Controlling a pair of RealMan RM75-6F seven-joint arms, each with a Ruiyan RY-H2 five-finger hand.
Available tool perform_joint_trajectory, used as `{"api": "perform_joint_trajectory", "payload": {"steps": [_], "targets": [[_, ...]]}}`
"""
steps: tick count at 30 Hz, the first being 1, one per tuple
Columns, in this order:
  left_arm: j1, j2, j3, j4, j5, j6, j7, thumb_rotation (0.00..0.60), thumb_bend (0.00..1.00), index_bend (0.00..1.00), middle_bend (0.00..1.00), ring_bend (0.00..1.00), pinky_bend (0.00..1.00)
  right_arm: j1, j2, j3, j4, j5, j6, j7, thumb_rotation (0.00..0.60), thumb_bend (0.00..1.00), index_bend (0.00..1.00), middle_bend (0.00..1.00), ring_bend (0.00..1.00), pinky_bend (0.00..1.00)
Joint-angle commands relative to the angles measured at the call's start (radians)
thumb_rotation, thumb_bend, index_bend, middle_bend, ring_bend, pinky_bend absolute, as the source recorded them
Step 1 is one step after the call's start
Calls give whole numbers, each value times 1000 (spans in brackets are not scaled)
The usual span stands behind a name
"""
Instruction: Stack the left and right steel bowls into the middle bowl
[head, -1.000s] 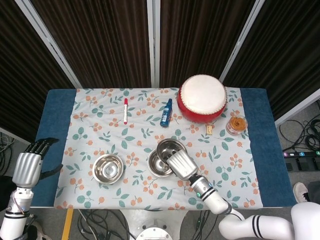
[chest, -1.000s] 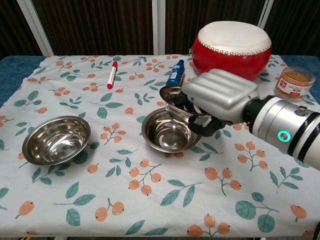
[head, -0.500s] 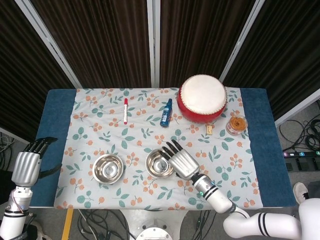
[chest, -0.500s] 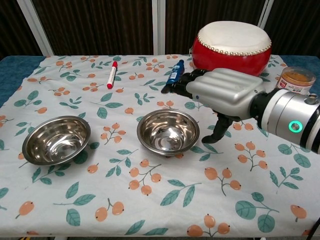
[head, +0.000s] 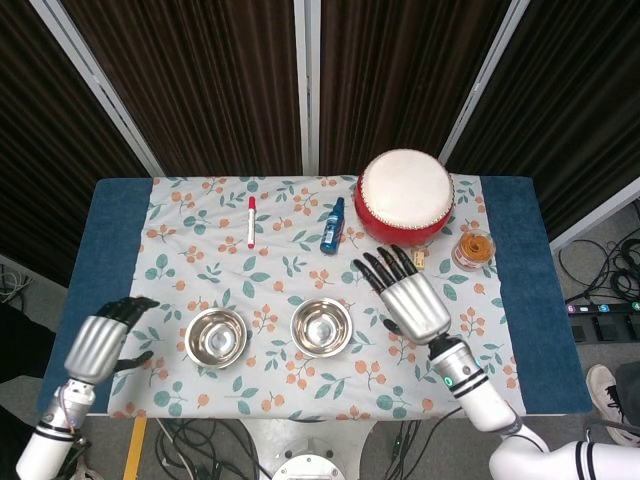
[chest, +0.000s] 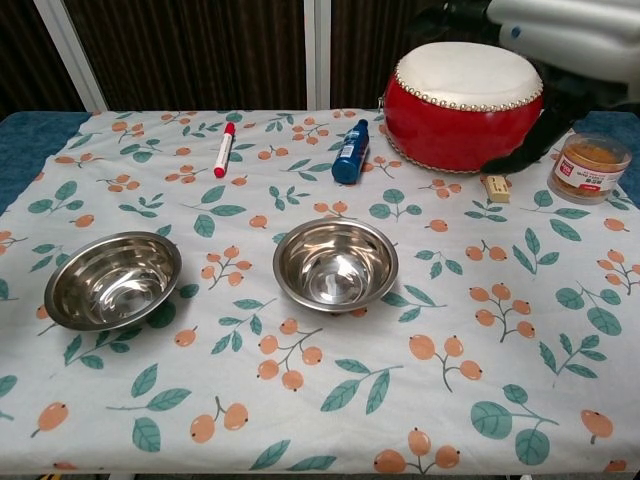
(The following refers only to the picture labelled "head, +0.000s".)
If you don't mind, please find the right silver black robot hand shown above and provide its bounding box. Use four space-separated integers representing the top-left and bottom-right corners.
353 244 452 345

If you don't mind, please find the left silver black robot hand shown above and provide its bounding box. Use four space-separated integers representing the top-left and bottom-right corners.
66 296 160 385

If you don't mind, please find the clear plastic snack jar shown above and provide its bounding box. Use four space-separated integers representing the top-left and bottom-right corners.
451 228 495 272

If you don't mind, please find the metal bowl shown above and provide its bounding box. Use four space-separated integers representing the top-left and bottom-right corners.
290 297 355 359
184 307 250 370

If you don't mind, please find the blue table cover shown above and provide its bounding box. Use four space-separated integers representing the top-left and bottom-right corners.
37 175 594 416

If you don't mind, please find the blue spray bottle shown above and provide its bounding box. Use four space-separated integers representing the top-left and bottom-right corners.
319 196 347 254

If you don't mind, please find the red drum with white skin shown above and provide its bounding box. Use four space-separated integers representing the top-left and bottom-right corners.
353 148 457 247

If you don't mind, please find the floral fruit print tablecloth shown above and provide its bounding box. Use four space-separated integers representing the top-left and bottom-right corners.
107 174 519 421

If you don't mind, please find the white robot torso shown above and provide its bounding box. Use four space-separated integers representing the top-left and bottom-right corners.
239 418 382 480

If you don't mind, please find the red and white marker pen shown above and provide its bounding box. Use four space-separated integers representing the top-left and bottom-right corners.
245 196 258 250

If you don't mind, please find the dark brown partition panel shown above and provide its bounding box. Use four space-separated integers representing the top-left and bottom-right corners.
318 0 517 174
62 0 304 177
0 0 151 289
444 0 640 242

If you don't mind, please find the white sneaker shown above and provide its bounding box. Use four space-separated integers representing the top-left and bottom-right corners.
585 363 640 447

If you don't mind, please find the grey cable bundle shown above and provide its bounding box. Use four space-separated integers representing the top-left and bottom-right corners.
0 263 34 304

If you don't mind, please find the black cable bundle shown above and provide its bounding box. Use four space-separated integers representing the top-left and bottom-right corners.
152 418 274 480
557 234 640 307

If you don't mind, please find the white partition post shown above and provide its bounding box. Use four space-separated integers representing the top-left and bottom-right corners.
29 0 166 177
438 0 537 162
293 0 322 176
548 174 640 252

